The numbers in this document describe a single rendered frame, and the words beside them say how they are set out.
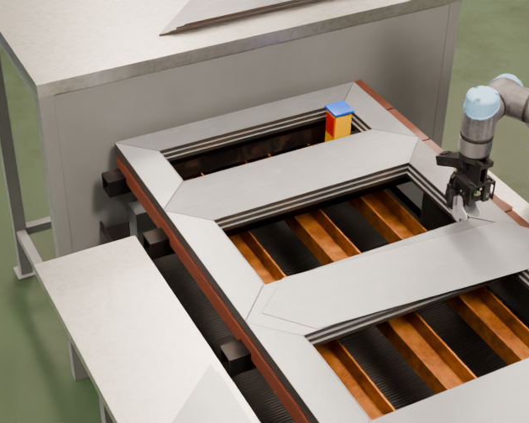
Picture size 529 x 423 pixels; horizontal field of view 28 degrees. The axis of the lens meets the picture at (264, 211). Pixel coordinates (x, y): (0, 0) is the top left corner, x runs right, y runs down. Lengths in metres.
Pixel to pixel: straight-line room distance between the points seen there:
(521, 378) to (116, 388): 0.83
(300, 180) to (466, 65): 2.48
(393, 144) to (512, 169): 1.56
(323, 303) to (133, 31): 1.02
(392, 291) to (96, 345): 0.66
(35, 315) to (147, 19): 1.13
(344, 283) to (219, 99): 0.80
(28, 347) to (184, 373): 1.27
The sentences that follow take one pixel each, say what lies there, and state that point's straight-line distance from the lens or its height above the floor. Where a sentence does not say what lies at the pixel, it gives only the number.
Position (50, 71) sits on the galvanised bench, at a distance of 2.76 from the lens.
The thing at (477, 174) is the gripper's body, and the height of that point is 1.02.
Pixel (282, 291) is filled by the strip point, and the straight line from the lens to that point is 2.33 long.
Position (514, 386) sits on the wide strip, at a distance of 2.19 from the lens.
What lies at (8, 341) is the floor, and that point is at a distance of 3.51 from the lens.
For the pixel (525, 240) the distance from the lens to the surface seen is 2.55.
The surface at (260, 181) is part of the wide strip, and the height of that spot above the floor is 0.85.
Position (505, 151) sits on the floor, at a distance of 4.44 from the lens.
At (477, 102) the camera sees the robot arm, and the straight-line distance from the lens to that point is 2.35.
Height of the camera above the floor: 2.37
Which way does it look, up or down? 37 degrees down
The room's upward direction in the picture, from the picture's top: 1 degrees clockwise
